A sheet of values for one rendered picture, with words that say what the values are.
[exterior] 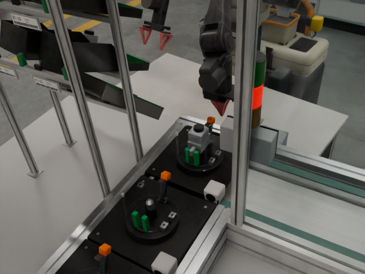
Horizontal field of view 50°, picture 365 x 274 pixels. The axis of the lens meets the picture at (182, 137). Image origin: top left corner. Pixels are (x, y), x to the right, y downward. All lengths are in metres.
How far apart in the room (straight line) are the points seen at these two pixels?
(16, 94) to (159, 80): 2.06
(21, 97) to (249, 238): 2.80
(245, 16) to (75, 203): 0.82
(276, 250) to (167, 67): 1.08
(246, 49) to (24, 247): 0.84
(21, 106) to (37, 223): 2.24
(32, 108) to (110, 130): 1.92
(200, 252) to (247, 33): 0.53
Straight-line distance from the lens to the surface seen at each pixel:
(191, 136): 1.08
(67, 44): 0.88
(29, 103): 3.44
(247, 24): 0.67
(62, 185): 1.33
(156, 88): 1.68
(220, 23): 1.07
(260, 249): 1.05
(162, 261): 0.93
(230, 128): 0.84
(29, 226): 1.26
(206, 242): 0.99
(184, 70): 1.80
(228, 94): 1.13
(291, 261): 1.03
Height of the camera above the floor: 1.77
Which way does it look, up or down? 40 degrees down
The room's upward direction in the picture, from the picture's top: 5 degrees counter-clockwise
